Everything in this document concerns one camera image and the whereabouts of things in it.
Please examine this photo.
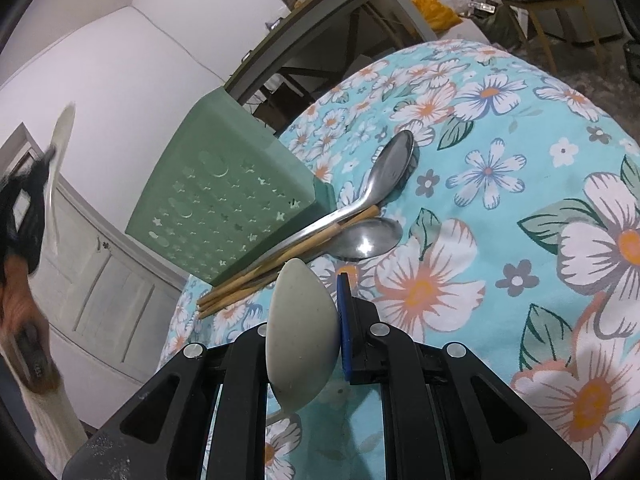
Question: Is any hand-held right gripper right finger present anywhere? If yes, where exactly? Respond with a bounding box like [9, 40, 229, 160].
[336, 272, 588, 480]

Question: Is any green plastic utensil holder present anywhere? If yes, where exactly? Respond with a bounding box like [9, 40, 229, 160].
[125, 87, 337, 286]

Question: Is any white rice paddle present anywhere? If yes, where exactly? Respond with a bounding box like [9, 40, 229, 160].
[49, 102, 77, 261]

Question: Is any grey dining table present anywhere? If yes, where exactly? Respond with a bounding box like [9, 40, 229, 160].
[227, 0, 441, 136]

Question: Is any silver fridge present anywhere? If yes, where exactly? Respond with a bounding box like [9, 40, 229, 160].
[542, 0, 628, 43]

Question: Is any person's left forearm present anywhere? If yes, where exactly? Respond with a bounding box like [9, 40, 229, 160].
[0, 340, 88, 466]

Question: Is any olive green bag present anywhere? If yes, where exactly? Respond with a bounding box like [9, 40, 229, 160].
[470, 2, 528, 53]

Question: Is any yellow plastic bag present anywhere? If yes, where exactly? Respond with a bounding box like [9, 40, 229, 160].
[411, 0, 463, 32]

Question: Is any teal floral quilt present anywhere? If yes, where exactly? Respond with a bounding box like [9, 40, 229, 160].
[160, 40, 640, 480]

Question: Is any metal spoon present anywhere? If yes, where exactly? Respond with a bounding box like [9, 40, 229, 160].
[300, 217, 403, 266]
[247, 130, 416, 273]

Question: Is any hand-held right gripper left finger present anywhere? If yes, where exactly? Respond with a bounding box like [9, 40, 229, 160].
[60, 322, 281, 480]

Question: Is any cream speckled spoon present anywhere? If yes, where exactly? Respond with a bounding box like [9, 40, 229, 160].
[265, 257, 338, 416]

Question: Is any white panel door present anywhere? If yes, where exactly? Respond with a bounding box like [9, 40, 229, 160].
[0, 125, 188, 386]

